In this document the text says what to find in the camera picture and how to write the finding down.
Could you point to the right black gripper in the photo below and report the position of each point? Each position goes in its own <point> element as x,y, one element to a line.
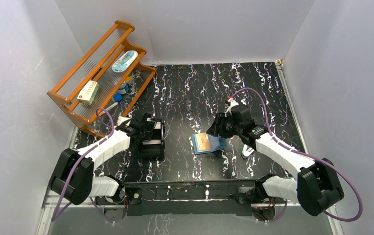
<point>214,129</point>

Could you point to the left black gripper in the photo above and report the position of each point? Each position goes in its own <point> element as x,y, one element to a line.
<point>151,149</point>

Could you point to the blue card holder wallet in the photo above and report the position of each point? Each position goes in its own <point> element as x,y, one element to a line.
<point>217,143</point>

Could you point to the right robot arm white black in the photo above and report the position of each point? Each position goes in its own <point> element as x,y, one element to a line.
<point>314,184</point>

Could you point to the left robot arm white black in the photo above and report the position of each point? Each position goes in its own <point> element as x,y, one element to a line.
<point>73,177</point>

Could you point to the white card stack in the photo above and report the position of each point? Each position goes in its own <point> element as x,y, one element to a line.
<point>156,136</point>

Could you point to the black plastic card box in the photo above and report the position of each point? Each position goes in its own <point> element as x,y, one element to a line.
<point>154,147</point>

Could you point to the white plastic clip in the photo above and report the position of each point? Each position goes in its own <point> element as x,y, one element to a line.
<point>246,152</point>

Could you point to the grey pen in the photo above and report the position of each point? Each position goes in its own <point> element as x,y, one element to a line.
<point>111,106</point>

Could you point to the blue small object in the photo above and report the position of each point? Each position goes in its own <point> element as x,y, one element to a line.
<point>123,89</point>

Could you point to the orange wooden shelf rack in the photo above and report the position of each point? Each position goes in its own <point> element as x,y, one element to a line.
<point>96,65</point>

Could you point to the white red small box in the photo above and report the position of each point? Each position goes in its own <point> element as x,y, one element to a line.
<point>88,92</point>

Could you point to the light blue oval case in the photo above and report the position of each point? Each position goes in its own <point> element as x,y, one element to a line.
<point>123,63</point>

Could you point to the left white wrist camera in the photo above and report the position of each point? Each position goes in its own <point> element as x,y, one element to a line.
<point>121,120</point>

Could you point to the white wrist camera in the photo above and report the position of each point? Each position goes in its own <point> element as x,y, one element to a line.
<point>231,102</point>
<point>121,120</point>

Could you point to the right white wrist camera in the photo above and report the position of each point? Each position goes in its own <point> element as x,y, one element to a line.
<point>231,102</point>

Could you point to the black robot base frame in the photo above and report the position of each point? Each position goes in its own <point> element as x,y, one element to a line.
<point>187,191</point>

